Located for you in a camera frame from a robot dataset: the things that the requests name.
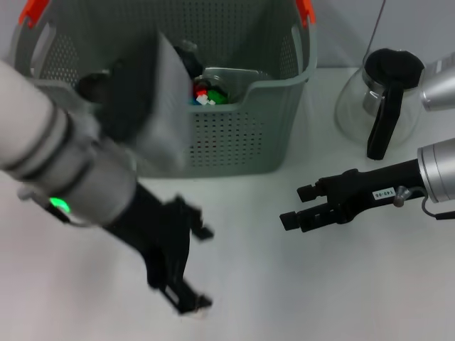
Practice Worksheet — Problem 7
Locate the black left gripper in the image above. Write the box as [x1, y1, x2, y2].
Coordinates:
[105, 181, 215, 316]

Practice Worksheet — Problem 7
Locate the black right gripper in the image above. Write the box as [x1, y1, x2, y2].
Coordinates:
[279, 158, 424, 234]

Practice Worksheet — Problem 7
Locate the green toy brick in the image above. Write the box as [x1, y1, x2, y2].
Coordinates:
[208, 90, 228, 106]

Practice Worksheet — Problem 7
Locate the glass teacup with black holder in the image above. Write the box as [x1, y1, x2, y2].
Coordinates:
[193, 66, 232, 107]
[173, 39, 204, 77]

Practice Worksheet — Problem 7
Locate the grey perforated storage basket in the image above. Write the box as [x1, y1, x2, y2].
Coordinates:
[9, 0, 319, 178]

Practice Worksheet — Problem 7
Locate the dark clay teapot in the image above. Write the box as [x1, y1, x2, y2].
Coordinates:
[77, 70, 112, 102]

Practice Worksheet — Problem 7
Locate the right arm signal cable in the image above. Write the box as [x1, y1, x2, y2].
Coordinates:
[393, 185, 455, 220]

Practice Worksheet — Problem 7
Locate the glass carafe with black handle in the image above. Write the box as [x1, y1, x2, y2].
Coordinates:
[335, 48, 427, 161]

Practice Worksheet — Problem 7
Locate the orange basket handle clip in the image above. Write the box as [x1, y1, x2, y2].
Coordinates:
[19, 0, 49, 28]
[296, 0, 316, 28]

